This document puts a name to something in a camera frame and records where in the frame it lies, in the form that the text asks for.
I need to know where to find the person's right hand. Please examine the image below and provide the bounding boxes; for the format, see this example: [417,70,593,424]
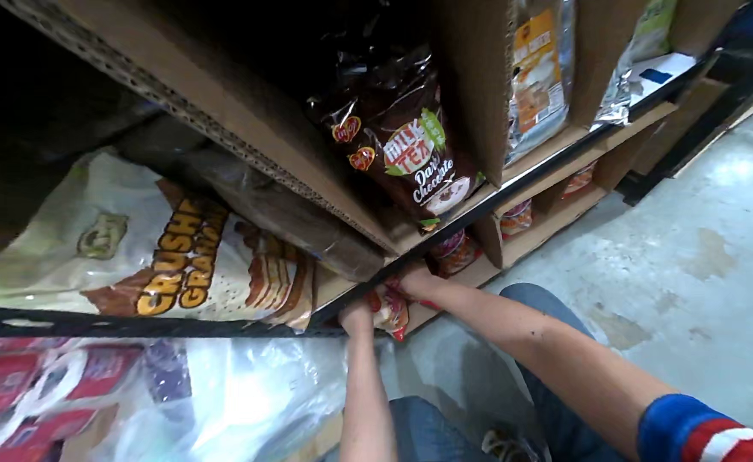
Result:
[392,265,443,303]

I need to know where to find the person's left hand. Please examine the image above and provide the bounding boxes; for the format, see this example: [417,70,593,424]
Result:
[339,299,375,336]

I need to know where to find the red and white packet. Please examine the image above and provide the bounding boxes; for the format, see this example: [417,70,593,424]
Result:
[366,285,410,342]

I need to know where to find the person's left forearm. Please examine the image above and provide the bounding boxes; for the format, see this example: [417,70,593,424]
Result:
[339,329,399,462]

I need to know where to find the person's right forearm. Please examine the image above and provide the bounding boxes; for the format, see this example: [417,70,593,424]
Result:
[428,276,753,462]

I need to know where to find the red cup-print purple packet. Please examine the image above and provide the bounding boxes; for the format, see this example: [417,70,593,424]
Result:
[429,228,483,278]

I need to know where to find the dark brown milk tea bag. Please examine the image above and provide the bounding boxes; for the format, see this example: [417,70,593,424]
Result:
[307,45,486,232]

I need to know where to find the red orange packet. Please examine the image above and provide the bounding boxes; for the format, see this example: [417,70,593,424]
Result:
[499,198,534,240]
[562,161,598,200]

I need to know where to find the brown plastic-wrapped pack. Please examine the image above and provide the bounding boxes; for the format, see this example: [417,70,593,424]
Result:
[116,115,387,283]

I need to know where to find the clear white plastic bag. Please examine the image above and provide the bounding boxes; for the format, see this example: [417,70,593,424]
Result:
[88,338,349,462]

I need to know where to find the person's legs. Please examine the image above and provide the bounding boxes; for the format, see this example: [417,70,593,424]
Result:
[317,283,627,462]

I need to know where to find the low brown cardboard tray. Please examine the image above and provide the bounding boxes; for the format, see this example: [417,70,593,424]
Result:
[399,106,679,341]

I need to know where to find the dark purple packet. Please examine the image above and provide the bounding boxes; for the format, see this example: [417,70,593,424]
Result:
[143,339,193,404]

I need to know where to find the black metal shelf rack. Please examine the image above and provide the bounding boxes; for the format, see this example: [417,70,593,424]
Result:
[0,0,753,339]

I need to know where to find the orange and silver packet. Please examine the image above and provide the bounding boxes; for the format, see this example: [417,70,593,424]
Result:
[505,0,576,168]

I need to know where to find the brown cardboard compartment box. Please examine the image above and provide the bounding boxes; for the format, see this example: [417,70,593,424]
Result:
[0,0,746,259]

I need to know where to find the white brown crushed grain bag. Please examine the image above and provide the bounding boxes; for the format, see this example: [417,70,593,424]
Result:
[0,147,316,333]

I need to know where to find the white card with blue patch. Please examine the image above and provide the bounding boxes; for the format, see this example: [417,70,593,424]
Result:
[626,53,698,109]

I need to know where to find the green and silver packet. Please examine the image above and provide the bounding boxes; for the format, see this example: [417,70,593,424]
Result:
[593,0,679,129]

